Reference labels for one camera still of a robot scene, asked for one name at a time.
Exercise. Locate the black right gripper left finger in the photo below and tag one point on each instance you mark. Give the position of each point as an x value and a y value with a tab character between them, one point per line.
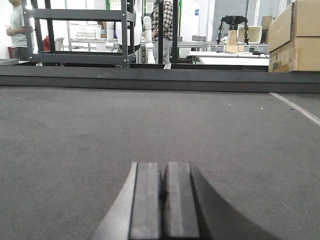
136	212

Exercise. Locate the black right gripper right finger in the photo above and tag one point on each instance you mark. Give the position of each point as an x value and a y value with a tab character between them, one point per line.
194	210

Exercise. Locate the white work table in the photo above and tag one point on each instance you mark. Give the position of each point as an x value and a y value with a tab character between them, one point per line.
230	58

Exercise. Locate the person in plaid shirt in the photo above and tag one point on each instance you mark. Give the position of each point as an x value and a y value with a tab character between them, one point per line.
162	23

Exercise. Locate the white plastic basket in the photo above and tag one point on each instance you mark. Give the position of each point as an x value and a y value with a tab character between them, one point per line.
78	31

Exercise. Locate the large cardboard box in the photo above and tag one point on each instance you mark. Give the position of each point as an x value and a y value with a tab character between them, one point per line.
294	38

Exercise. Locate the black metal shelving rack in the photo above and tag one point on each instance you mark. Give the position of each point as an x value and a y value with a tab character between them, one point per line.
48	34

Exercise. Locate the person in grey shirt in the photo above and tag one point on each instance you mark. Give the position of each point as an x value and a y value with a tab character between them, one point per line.
17	31

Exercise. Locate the black table edge rail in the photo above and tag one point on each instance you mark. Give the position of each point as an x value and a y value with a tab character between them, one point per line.
157	79

